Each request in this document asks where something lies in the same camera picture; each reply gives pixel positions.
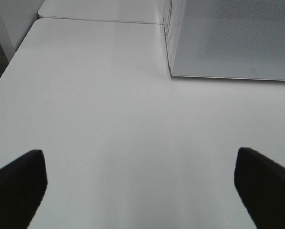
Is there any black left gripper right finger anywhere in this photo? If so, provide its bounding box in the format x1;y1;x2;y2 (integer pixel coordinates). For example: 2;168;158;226
234;147;285;229

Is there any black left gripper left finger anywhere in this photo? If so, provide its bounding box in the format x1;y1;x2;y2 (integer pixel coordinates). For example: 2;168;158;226
0;149;48;229

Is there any white microwave door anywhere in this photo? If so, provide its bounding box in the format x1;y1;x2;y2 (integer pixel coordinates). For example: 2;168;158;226
170;0;285;81

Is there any white microwave oven body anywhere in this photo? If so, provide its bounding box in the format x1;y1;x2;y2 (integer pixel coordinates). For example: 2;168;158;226
163;0;187;71

